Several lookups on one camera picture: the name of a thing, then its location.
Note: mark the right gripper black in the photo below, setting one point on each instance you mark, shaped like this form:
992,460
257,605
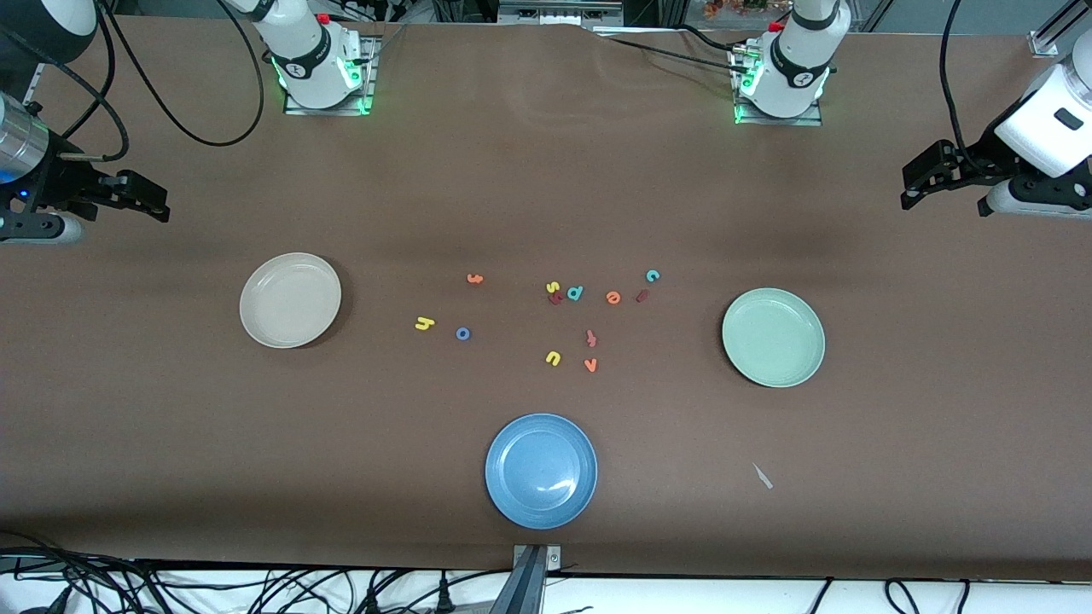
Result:
61,181

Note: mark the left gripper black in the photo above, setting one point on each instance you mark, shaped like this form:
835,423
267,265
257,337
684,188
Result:
969,165

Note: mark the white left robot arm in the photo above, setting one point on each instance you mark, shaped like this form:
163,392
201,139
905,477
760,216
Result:
789,64

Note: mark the beige brown plate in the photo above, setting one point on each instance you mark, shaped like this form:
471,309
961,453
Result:
290,300

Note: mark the pale green plate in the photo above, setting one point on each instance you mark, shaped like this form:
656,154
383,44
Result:
773,338

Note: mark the orange decorative object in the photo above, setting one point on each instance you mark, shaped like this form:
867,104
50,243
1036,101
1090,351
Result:
734,7

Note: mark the small white paper scrap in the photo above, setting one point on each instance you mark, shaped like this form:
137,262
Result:
762,476

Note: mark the brown table cover sheet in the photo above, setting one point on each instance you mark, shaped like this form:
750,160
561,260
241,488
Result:
546,188

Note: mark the grey power strip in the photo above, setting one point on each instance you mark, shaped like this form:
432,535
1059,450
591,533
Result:
559,13

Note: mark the black power plug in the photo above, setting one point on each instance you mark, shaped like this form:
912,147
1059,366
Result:
373,602
444,597

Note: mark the blue plate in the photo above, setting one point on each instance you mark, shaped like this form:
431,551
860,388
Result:
541,471

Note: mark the aluminium frame rail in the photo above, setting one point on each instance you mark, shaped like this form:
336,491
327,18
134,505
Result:
1045,43
34,85

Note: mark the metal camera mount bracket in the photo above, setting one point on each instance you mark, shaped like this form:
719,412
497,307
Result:
533,563

